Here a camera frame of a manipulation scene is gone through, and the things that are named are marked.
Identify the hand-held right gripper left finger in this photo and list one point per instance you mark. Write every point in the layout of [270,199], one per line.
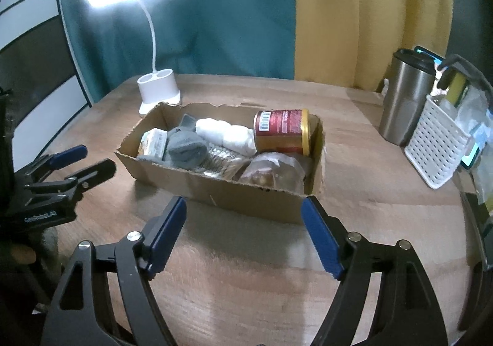
[165,238]

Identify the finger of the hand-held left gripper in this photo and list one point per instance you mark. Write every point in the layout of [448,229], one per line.
[69,155]
[92,172]

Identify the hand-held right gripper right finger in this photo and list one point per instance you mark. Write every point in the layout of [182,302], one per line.
[321,242]

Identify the green packet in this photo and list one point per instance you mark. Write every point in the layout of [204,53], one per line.
[152,141]

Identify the cardboard box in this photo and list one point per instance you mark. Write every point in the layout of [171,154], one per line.
[238,199]

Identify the grey sock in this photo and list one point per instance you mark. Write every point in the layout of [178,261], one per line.
[185,149]

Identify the red can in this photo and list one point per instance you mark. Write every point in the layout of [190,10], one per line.
[281,130]

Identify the white sock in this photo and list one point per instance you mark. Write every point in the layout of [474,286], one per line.
[223,134]

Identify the clear bag of brown snacks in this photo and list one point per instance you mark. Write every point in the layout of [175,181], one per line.
[269,172]

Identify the bag of cotton swabs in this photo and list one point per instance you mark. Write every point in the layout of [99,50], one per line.
[221,161]

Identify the white desk lamp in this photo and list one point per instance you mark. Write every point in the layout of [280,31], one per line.
[158,87]

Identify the white perforated basket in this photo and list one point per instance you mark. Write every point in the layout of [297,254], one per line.
[435,141]

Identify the steel tumbler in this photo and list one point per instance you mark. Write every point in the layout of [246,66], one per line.
[404,99]

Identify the clear plastic bags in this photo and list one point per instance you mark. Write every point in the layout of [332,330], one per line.
[475,114]

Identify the teal curtain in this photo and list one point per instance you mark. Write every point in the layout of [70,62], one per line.
[231,22]

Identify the yellow sponge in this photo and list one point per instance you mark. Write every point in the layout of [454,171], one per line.
[456,87]

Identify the black phone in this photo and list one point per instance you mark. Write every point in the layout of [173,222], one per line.
[431,55]

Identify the yellow curtain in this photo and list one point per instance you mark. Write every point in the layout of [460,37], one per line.
[346,22]

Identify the dark curtain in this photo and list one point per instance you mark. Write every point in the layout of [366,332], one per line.
[470,3]

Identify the black chair frame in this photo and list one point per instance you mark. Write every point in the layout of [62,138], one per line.
[470,292]

